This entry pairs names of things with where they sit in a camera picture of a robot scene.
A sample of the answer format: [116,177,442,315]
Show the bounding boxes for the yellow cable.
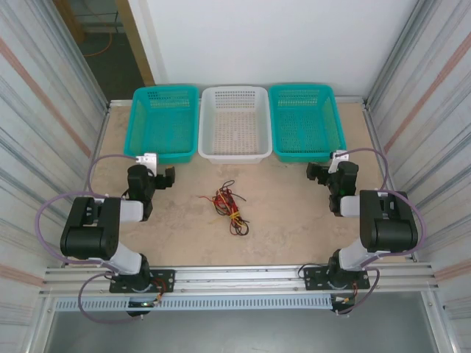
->
[215,189,238,218]
[208,207,249,226]

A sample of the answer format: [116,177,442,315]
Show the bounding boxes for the teal plastic basket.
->
[268,84,348,164]
[123,85,200,165]

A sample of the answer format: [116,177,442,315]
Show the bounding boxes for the white plastic basket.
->
[197,85,274,166]

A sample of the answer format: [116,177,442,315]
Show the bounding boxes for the wooden furniture leg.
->
[53,0,86,42]

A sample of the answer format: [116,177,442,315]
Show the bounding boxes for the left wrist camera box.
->
[135,151,160,178]

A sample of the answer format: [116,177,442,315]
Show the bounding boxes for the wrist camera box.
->
[135,151,160,178]
[327,150,349,174]

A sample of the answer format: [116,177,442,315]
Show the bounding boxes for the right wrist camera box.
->
[327,150,349,174]

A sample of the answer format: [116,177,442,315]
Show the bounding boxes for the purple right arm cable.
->
[336,147,427,317]

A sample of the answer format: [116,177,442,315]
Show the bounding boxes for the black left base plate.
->
[109,268,176,294]

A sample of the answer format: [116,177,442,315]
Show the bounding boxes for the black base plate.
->
[109,268,176,294]
[302,264,371,292]

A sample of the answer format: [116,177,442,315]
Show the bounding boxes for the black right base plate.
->
[302,264,371,292]

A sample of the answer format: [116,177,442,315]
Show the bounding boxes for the left base power wires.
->
[152,278,174,307]

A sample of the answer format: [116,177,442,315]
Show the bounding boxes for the base power wires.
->
[333,282,360,306]
[152,278,174,307]

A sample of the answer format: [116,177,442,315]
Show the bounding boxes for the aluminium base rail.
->
[42,262,441,299]

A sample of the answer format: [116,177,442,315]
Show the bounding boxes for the right base power wires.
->
[333,282,360,306]

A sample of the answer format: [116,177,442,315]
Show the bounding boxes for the grey slotted cable duct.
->
[54,296,334,312]

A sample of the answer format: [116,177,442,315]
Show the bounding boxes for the wooden door frame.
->
[116,0,155,86]

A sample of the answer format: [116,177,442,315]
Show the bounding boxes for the orange floor cable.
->
[85,32,116,58]

